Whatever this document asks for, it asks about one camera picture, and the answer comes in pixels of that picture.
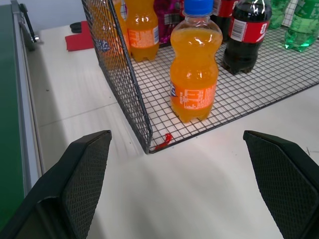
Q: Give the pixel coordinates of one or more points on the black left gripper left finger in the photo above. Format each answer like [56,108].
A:
[74,189]

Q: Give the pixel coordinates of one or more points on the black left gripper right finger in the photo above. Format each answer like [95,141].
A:
[284,181]

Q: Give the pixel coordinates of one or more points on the green board with aluminium frame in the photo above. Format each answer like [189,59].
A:
[10,119]

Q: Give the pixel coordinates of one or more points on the red twist tie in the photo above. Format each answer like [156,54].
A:
[165,142]

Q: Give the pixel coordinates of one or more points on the orange soda bottle blue cap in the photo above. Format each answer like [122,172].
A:
[193,69]

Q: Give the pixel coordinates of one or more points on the cola bottle red label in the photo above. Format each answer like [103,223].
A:
[245,37]
[222,15]

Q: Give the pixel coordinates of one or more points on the red cloth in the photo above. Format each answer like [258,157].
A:
[78,38]

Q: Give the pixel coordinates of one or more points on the green soda bottle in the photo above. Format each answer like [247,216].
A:
[302,27]
[277,12]

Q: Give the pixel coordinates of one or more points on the black tape roll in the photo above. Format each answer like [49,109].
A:
[75,27]

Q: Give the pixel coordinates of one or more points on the magenta snack bag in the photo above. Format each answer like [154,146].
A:
[167,20]

